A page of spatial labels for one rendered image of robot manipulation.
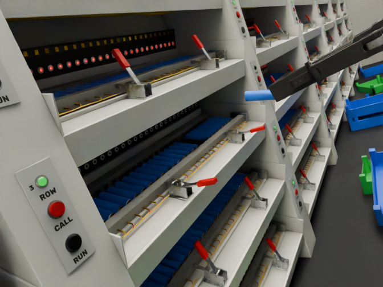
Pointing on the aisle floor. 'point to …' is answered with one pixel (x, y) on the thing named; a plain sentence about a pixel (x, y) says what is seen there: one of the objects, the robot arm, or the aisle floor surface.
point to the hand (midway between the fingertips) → (293, 82)
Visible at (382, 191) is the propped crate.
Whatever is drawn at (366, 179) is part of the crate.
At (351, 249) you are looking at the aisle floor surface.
